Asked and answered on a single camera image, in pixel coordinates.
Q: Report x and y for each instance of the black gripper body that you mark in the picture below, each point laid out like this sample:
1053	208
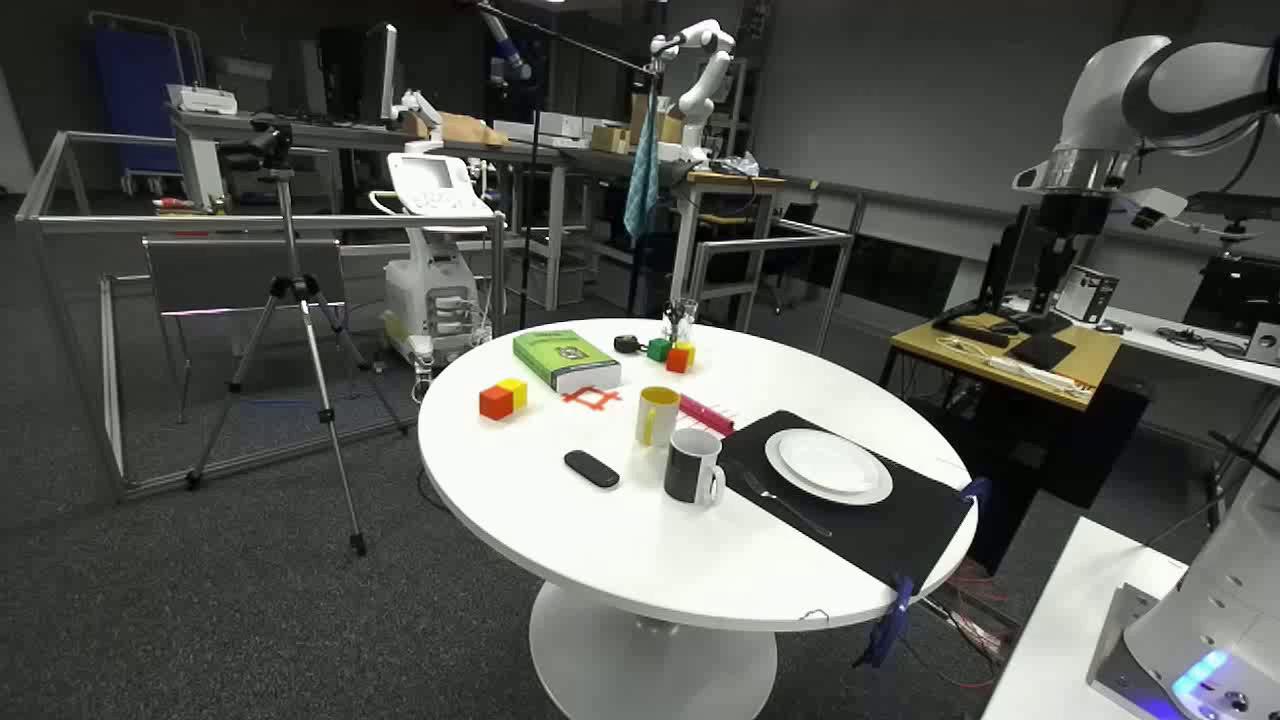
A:
1075	215

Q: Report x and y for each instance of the teal hanging cloth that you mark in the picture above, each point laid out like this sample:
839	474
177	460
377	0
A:
642	181

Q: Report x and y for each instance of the small white plate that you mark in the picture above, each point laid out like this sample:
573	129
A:
824	460

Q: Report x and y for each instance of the small black round object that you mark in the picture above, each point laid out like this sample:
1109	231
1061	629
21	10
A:
625	343

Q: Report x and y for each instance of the cardboard box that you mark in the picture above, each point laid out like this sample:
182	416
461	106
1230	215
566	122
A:
611	137
465	129

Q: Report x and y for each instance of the pink comb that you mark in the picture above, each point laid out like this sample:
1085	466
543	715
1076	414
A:
706	414

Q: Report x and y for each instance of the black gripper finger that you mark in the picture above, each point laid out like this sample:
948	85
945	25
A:
1039	287
1071	282

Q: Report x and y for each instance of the camera tripod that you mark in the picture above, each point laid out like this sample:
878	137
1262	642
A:
313	362

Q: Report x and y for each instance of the black placemat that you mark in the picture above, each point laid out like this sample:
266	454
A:
904	534

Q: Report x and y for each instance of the small white robot arm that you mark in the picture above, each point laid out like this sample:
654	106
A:
706	72

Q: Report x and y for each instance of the yellow cube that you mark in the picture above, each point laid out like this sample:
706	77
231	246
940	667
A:
518	389

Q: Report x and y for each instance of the green book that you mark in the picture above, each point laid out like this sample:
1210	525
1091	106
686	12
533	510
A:
566	362

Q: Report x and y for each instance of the black oblong remote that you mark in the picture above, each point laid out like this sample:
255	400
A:
588	469

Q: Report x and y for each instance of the metal fork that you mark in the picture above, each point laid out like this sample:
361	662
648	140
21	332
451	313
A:
780	506

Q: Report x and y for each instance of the green cube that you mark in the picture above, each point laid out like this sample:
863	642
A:
657	350

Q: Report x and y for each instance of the blue tape strip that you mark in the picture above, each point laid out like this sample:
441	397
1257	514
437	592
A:
976	499
885	626

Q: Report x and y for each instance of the small black camera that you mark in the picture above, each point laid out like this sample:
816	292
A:
274	140

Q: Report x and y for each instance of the white robot mounting table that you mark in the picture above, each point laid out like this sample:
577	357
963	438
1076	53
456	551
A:
1065	626

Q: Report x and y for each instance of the aluminium frame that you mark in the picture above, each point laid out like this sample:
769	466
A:
134	222

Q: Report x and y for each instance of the white round table pedestal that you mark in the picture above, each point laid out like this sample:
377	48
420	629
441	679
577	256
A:
654	662

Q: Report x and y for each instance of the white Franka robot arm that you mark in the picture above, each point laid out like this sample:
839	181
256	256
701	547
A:
1173	94

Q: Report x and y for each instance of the blue cabinet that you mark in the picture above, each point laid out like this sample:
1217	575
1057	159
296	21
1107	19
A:
134	82

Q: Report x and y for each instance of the large cream dinner plate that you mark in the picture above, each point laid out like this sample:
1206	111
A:
883	480

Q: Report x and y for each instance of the red square frame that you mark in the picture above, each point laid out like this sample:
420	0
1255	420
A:
577	397

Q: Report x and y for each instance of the red cube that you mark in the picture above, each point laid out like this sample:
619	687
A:
494	400
682	357

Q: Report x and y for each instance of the black desk screen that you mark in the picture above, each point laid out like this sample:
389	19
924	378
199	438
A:
1232	290

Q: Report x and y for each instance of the yellow wooden table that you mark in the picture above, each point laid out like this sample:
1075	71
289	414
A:
963	354

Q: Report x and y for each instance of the white medical cart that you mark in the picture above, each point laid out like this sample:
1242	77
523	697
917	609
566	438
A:
434	303

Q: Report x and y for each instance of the clear glass with pens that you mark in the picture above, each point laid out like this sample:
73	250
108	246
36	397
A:
682	327

